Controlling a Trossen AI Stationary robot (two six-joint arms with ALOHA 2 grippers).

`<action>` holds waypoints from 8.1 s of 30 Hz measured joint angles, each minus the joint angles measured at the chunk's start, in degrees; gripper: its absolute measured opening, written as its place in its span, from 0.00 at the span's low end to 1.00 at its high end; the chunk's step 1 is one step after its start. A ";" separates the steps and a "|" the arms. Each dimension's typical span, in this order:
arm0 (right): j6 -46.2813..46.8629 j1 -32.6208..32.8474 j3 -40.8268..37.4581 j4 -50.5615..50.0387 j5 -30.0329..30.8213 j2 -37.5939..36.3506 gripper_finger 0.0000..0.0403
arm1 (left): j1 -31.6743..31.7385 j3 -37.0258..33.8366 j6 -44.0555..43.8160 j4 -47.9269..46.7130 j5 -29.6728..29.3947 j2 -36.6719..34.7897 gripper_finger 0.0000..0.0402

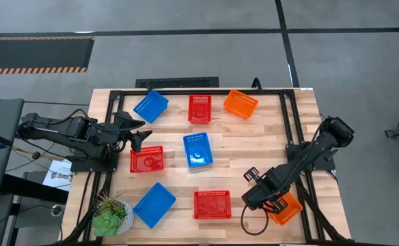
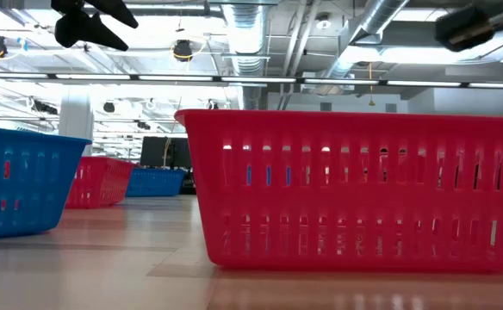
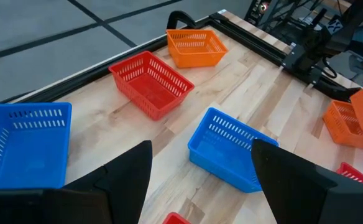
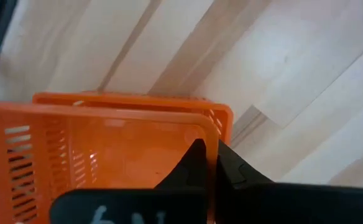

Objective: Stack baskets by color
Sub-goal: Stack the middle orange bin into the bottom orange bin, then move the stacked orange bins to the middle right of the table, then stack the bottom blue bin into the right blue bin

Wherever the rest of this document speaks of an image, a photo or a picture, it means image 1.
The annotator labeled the dark grey side desk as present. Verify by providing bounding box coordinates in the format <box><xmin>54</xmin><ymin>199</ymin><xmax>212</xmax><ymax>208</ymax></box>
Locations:
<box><xmin>0</xmin><ymin>98</ymin><xmax>25</xmax><ymax>201</ymax></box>

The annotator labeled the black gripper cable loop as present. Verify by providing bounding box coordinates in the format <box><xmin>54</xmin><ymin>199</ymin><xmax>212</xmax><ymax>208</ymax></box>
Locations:
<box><xmin>239</xmin><ymin>204</ymin><xmax>271</xmax><ymax>237</ymax></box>

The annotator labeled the blue plastic basket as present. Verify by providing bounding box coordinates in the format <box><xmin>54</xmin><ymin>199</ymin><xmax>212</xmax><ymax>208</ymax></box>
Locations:
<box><xmin>132</xmin><ymin>181</ymin><xmax>178</xmax><ymax>230</ymax></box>
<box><xmin>133</xmin><ymin>90</ymin><xmax>170</xmax><ymax>124</ymax></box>
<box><xmin>182</xmin><ymin>131</ymin><xmax>215</xmax><ymax>169</ymax></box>

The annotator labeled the orange plastic basket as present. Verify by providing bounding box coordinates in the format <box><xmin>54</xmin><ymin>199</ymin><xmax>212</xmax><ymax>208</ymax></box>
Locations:
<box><xmin>269</xmin><ymin>191</ymin><xmax>304</xmax><ymax>227</ymax></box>
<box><xmin>223</xmin><ymin>89</ymin><xmax>260</xmax><ymax>120</ymax></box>

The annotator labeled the green succulent in white pot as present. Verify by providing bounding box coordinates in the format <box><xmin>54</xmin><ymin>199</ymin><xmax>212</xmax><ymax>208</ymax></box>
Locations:
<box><xmin>91</xmin><ymin>192</ymin><xmax>136</xmax><ymax>238</ymax></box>

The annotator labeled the black cable at table edge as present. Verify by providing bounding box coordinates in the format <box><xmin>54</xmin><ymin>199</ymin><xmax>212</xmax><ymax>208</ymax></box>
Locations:
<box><xmin>251</xmin><ymin>77</ymin><xmax>264</xmax><ymax>94</ymax></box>

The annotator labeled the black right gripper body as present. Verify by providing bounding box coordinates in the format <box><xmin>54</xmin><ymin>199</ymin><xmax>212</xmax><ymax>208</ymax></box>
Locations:
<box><xmin>241</xmin><ymin>169</ymin><xmax>286</xmax><ymax>212</ymax></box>

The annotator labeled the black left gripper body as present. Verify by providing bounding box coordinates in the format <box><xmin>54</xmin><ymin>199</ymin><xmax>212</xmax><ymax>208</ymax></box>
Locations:
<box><xmin>98</xmin><ymin>119</ymin><xmax>135</xmax><ymax>154</ymax></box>

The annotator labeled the black aluminium table frame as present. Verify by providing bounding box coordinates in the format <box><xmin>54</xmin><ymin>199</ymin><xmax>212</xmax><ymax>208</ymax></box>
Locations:
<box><xmin>62</xmin><ymin>87</ymin><xmax>350</xmax><ymax>245</ymax></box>

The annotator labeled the black hazard-striped floor mat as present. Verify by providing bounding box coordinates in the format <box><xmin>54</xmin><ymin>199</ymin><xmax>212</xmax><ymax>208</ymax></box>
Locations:
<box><xmin>0</xmin><ymin>35</ymin><xmax>96</xmax><ymax>75</ymax></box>

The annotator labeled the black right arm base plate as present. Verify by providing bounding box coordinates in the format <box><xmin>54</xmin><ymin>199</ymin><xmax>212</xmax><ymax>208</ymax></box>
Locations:
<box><xmin>285</xmin><ymin>142</ymin><xmax>338</xmax><ymax>172</ymax></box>

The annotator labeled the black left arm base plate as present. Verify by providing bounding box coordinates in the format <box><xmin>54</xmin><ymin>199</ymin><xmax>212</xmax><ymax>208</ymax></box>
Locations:
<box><xmin>70</xmin><ymin>152</ymin><xmax>120</xmax><ymax>173</ymax></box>

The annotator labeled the white printed paper sheet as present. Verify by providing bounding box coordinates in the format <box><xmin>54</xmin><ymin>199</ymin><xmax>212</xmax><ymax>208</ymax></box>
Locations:
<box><xmin>42</xmin><ymin>159</ymin><xmax>74</xmax><ymax>193</ymax></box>

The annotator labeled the red plastic basket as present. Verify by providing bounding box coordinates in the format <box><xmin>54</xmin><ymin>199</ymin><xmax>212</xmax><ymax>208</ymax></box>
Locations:
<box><xmin>129</xmin><ymin>145</ymin><xmax>165</xmax><ymax>174</ymax></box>
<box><xmin>187</xmin><ymin>94</ymin><xmax>213</xmax><ymax>125</ymax></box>
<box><xmin>193</xmin><ymin>189</ymin><xmax>233</xmax><ymax>221</ymax></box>

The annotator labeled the black floor vent grille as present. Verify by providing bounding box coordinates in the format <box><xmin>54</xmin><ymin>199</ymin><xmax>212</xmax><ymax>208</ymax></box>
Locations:
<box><xmin>135</xmin><ymin>76</ymin><xmax>220</xmax><ymax>90</ymax></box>

